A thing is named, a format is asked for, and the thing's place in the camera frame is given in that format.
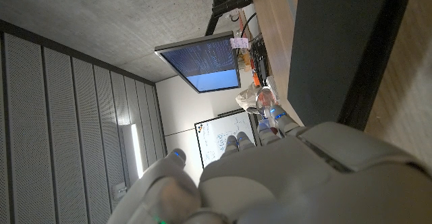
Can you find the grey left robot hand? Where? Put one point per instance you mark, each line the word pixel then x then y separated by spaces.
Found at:
pixel 290 180

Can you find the pink note on monitor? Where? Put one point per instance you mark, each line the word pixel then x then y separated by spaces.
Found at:
pixel 239 42

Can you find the whiteboard with blue writing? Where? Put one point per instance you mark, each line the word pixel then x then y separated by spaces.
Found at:
pixel 219 133

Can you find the white plastic bag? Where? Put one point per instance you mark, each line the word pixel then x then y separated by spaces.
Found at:
pixel 247 97

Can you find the long white box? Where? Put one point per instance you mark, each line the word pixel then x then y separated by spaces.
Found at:
pixel 273 86

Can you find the black keyboard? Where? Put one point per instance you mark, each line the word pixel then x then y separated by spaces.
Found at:
pixel 260 60

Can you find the black computer monitor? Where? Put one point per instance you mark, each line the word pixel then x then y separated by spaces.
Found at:
pixel 206 65

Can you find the ceiling light strip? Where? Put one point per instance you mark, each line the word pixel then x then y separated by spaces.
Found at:
pixel 136 149

